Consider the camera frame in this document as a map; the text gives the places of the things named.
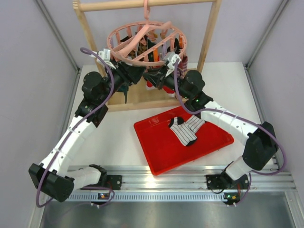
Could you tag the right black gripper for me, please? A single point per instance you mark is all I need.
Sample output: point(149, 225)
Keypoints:
point(160, 77)

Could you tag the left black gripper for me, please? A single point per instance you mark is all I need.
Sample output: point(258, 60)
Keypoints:
point(129, 74)

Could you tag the pink round clip hanger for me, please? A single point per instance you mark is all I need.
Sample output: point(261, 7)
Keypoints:
point(126, 38)

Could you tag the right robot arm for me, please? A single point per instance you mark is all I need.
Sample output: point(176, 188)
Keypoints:
point(258, 139)

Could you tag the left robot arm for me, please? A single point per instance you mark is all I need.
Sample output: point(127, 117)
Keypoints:
point(51, 176)

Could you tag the red santa sock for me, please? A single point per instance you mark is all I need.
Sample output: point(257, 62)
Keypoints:
point(170, 93)

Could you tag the dark green sock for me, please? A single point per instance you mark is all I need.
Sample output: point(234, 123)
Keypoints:
point(123, 89)

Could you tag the maroon striped beige sock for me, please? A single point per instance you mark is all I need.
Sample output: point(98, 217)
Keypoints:
point(183, 67)

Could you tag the black yellow argyle sock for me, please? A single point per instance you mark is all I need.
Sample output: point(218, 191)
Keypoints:
point(144, 44)

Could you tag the black white striped sock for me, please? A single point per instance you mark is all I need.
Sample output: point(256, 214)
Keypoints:
point(176, 47)

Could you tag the wooden hanger rack frame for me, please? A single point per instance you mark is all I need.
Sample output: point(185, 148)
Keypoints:
point(138, 97)

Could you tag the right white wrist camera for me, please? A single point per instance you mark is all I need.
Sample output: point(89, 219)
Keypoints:
point(171, 59)

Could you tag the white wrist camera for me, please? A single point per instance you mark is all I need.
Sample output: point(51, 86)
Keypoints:
point(171, 59)
point(105, 55)

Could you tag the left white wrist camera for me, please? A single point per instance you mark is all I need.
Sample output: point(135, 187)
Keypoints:
point(105, 55)

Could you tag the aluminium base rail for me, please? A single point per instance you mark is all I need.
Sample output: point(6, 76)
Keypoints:
point(187, 183)

